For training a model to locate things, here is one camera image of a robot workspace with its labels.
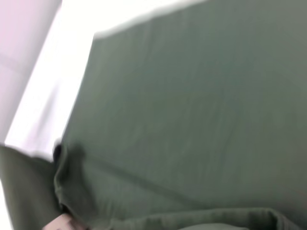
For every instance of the dark green t-shirt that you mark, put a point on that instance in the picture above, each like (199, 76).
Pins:
(182, 124)

